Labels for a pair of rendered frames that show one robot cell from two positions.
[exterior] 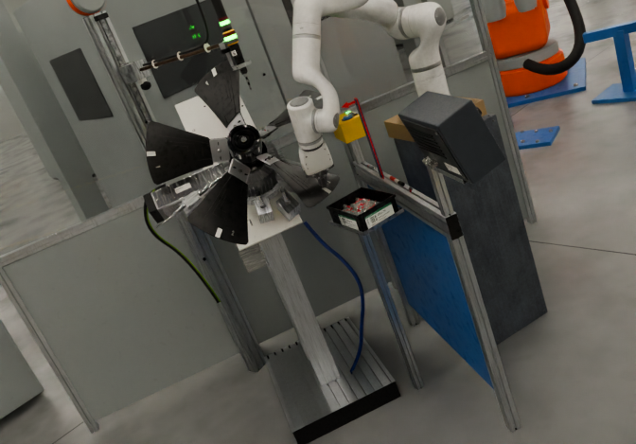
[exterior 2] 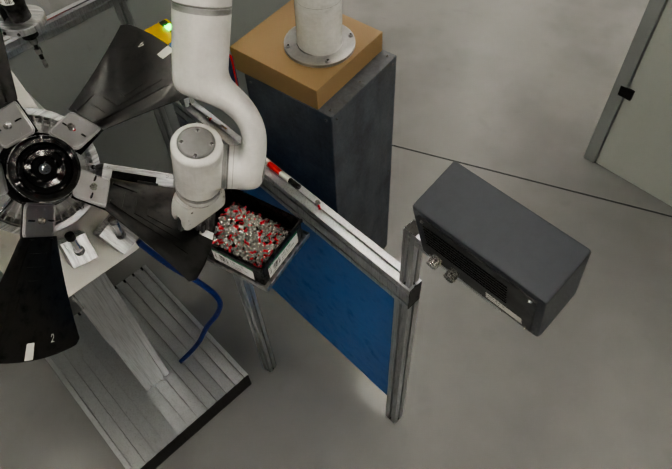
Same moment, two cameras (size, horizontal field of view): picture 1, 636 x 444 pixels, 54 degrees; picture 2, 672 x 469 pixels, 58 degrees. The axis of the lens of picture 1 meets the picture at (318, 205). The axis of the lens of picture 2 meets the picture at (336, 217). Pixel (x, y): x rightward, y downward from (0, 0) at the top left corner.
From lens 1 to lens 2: 133 cm
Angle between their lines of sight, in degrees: 42
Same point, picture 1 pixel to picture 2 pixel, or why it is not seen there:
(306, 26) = not seen: outside the picture
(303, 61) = (206, 65)
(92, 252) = not seen: outside the picture
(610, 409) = (483, 381)
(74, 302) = not seen: outside the picture
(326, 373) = (154, 377)
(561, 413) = (438, 391)
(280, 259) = (94, 288)
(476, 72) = not seen: outside the picture
